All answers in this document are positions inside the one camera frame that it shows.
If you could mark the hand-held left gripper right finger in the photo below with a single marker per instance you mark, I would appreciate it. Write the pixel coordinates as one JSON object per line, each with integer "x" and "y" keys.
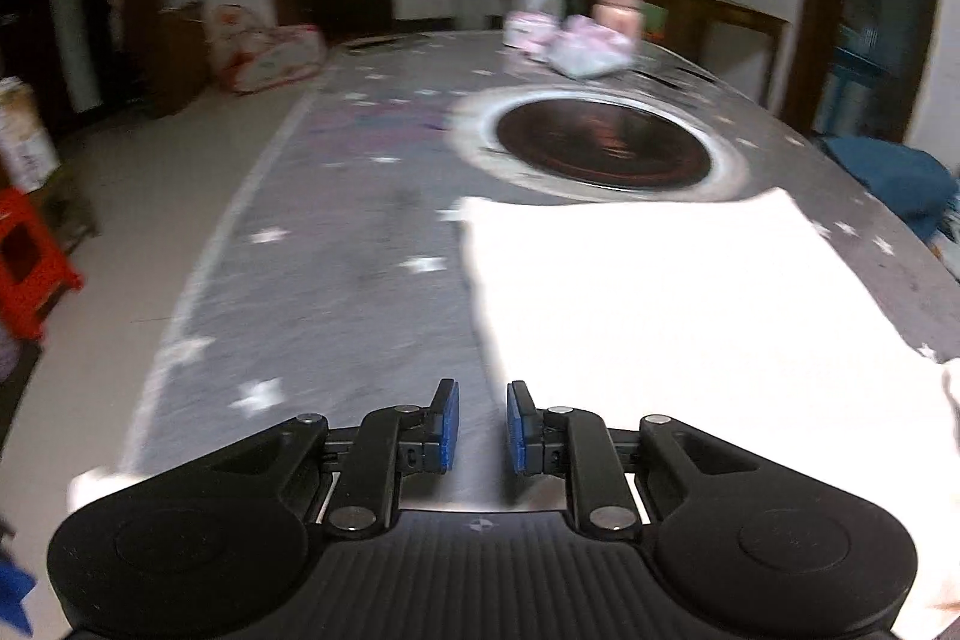
{"x": 517, "y": 430}

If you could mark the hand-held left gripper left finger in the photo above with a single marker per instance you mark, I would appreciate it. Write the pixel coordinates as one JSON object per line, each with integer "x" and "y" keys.
{"x": 448, "y": 424}

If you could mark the white cloth garment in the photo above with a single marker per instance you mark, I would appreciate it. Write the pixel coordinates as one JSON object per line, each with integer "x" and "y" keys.
{"x": 675, "y": 310}

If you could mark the grey star-patterned tablecloth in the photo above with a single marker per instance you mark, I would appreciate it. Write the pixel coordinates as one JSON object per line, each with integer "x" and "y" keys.
{"x": 337, "y": 280}

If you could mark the round black table stove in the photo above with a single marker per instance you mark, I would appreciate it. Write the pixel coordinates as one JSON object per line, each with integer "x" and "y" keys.
{"x": 604, "y": 141}

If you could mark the clear plastic bag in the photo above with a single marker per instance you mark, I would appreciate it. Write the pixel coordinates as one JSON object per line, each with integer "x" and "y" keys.
{"x": 589, "y": 48}

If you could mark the pink tissue pack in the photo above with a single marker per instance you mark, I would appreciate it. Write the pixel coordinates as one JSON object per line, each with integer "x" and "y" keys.
{"x": 529, "y": 31}

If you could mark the pink and white quilt bag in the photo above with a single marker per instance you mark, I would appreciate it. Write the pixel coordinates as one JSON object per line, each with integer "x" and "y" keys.
{"x": 262, "y": 51}

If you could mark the pink jar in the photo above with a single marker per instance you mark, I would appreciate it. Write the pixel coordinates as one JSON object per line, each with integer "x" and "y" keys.
{"x": 619, "y": 6}

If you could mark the red plastic stool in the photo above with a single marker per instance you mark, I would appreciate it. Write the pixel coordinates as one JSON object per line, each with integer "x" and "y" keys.
{"x": 30, "y": 265}

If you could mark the dark blue cloth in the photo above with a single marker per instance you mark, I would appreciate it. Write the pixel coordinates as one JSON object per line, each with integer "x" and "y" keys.
{"x": 892, "y": 175}

